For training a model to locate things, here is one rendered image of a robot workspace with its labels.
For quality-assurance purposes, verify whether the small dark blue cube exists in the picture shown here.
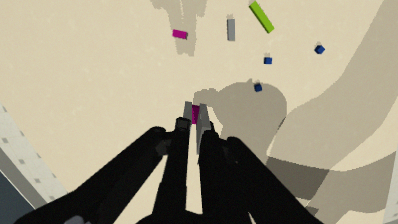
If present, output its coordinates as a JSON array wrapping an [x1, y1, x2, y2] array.
[[314, 45, 325, 54], [264, 57, 272, 64], [254, 84, 262, 92]]

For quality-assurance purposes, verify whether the lime green rod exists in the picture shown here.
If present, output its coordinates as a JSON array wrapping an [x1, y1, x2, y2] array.
[[248, 1, 275, 33]]

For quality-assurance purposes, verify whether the magenta rectangular block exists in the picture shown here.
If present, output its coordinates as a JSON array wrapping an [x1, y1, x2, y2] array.
[[172, 29, 187, 39], [192, 105, 200, 125]]

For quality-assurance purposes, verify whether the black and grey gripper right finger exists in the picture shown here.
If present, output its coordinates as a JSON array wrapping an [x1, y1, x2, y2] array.
[[196, 103, 324, 224]]

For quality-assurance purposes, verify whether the grey rod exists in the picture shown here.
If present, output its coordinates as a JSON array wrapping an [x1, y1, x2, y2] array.
[[227, 19, 235, 40]]

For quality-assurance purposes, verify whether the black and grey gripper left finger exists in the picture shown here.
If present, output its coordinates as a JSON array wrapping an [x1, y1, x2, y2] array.
[[13, 101, 192, 224]]

